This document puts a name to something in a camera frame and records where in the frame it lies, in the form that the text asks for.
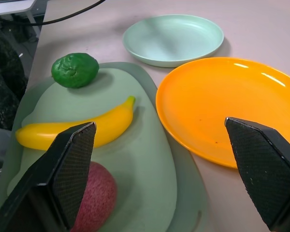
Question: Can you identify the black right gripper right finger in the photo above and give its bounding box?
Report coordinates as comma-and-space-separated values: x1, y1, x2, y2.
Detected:
224, 116, 290, 232

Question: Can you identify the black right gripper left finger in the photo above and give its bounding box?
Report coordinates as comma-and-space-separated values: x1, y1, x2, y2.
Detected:
0, 121, 97, 232

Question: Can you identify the red toy fruit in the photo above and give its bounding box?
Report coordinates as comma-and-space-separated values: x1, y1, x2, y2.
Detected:
71, 161, 118, 232

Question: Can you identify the orange plate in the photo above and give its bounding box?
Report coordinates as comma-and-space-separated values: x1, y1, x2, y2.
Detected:
155, 57, 290, 169

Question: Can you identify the light green plate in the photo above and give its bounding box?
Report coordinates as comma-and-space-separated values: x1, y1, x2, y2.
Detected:
122, 14, 225, 68

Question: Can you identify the yellow toy banana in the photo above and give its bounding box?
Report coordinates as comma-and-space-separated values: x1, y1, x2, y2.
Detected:
15, 95, 136, 151

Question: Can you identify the pale green serving tray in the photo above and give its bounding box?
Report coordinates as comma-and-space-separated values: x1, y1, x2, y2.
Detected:
0, 61, 208, 232

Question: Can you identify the green toy lime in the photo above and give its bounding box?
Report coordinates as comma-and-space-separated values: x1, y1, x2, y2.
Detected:
51, 53, 100, 89

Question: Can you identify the white table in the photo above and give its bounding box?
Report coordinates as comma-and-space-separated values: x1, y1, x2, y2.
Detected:
0, 0, 43, 43

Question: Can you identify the black cable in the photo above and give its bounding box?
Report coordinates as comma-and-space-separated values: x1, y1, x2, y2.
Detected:
0, 0, 106, 27

